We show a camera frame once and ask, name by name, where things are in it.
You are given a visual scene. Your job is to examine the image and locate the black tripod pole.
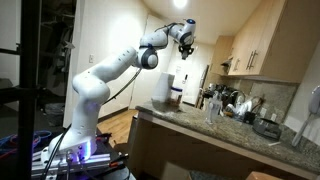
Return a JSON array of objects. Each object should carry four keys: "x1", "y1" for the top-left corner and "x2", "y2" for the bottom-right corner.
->
[{"x1": 17, "y1": 0, "x2": 42, "y2": 180}]

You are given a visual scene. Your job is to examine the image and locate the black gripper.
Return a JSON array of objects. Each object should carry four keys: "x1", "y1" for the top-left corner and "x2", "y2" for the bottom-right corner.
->
[{"x1": 178, "y1": 45, "x2": 194, "y2": 55}]

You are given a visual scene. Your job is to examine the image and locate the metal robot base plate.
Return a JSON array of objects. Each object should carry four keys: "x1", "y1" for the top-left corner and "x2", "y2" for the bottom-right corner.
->
[{"x1": 31, "y1": 148, "x2": 111, "y2": 179}]

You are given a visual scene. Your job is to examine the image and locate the black coffee maker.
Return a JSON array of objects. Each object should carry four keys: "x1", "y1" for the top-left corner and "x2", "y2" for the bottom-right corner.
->
[{"x1": 202, "y1": 83, "x2": 237, "y2": 107}]

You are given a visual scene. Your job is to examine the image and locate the black round appliance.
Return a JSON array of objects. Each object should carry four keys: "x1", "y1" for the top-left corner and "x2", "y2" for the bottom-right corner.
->
[{"x1": 252, "y1": 118, "x2": 282, "y2": 140}]

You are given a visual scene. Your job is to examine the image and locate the clear jar purple lid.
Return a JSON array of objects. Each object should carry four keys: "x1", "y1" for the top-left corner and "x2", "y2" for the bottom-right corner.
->
[{"x1": 169, "y1": 87, "x2": 182, "y2": 106}]

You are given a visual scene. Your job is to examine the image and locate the kitchen faucet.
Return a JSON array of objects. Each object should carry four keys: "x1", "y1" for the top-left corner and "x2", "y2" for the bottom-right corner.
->
[{"x1": 230, "y1": 90, "x2": 246, "y2": 106}]

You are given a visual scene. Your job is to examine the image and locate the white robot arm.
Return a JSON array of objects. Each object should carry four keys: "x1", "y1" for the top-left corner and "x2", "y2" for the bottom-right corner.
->
[{"x1": 41, "y1": 19, "x2": 196, "y2": 161}]

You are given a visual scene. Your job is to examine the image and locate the clear plastic water bottle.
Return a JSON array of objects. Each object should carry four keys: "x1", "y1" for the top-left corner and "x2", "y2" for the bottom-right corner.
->
[{"x1": 206, "y1": 91, "x2": 222, "y2": 124}]

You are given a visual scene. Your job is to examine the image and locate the upper wooden cabinets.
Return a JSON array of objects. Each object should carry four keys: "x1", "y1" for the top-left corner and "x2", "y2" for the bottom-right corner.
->
[{"x1": 209, "y1": 0, "x2": 320, "y2": 83}]

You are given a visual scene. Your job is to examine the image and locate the white paper towel roll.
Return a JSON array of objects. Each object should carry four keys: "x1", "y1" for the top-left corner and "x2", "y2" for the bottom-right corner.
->
[{"x1": 151, "y1": 73, "x2": 175, "y2": 102}]

